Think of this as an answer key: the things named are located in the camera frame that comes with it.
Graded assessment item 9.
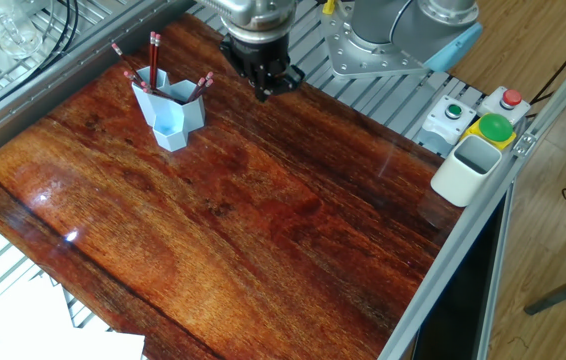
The white rounded rectangular pen holder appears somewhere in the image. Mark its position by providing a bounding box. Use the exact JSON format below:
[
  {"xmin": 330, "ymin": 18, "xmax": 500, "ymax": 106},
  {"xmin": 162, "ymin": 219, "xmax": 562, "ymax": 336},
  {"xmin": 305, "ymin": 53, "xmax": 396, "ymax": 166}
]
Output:
[{"xmin": 430, "ymin": 134, "xmax": 505, "ymax": 209}]

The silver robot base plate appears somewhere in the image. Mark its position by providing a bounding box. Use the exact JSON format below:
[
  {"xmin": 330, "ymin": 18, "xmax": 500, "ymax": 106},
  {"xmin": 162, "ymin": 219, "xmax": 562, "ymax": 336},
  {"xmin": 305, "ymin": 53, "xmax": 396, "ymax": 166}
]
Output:
[{"xmin": 323, "ymin": 12, "xmax": 426, "ymax": 81}]

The large white paper sheet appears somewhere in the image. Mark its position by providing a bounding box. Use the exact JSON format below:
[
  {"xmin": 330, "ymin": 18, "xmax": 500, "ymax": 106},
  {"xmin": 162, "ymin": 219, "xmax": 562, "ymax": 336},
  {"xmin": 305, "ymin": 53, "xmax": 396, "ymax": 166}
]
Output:
[{"xmin": 0, "ymin": 288, "xmax": 76, "ymax": 360}]

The clear plastic container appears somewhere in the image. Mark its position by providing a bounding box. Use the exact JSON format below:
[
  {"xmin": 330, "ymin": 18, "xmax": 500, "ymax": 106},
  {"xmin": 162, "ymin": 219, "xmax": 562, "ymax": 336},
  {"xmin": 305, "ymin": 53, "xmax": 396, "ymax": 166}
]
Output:
[{"xmin": 0, "ymin": 0, "xmax": 46, "ymax": 59}]

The white control button box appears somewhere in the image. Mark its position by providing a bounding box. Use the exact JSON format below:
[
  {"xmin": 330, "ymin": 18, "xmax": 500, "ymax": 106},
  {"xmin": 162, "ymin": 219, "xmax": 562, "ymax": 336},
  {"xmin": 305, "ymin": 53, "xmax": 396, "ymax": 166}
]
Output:
[{"xmin": 421, "ymin": 86, "xmax": 532, "ymax": 153}]

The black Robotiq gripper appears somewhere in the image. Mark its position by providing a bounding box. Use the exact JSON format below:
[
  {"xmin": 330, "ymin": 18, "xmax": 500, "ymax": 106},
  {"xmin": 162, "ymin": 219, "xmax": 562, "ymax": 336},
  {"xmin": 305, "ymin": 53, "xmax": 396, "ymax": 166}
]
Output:
[{"xmin": 219, "ymin": 30, "xmax": 307, "ymax": 104}]

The brown wood-grain board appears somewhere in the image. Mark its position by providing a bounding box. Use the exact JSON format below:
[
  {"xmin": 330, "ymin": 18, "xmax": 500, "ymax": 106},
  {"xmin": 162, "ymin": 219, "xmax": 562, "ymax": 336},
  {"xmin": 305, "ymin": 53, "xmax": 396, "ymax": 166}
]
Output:
[{"xmin": 0, "ymin": 20, "xmax": 466, "ymax": 360}]

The light blue hexagonal pen holder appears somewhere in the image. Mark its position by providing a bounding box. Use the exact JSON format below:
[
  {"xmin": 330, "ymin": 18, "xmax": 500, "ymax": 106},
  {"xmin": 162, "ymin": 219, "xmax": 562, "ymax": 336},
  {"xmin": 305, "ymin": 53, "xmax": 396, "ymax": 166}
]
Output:
[{"xmin": 131, "ymin": 65, "xmax": 210, "ymax": 154}]

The black cable bundle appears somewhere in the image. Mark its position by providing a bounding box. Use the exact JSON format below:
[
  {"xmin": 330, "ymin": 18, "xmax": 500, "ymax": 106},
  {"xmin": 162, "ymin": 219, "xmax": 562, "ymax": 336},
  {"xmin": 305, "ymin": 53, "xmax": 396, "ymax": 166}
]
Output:
[{"xmin": 18, "ymin": 0, "xmax": 84, "ymax": 63}]

